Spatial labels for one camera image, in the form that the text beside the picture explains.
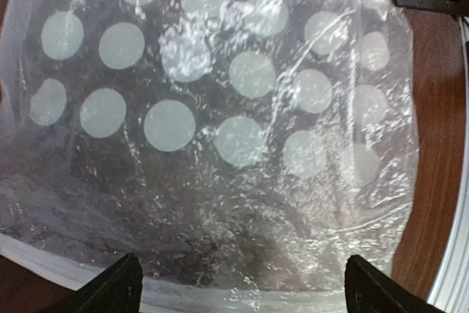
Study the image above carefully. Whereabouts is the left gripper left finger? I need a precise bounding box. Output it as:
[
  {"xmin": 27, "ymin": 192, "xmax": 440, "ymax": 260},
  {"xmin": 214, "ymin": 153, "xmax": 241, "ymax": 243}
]
[{"xmin": 62, "ymin": 254, "xmax": 143, "ymax": 312}]

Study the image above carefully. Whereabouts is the aluminium front rail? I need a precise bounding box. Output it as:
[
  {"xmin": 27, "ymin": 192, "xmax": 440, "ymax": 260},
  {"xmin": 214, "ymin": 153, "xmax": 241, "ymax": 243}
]
[{"xmin": 428, "ymin": 18, "xmax": 468, "ymax": 312}]

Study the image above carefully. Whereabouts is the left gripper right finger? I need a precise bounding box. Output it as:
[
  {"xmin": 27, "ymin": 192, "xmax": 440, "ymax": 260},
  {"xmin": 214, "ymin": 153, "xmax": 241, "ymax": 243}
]
[{"xmin": 344, "ymin": 255, "xmax": 440, "ymax": 313}]

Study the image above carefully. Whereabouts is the clear zip top bag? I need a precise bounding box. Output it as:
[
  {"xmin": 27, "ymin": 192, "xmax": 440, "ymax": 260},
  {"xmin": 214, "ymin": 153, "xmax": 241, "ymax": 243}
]
[{"xmin": 1, "ymin": 0, "xmax": 418, "ymax": 312}]

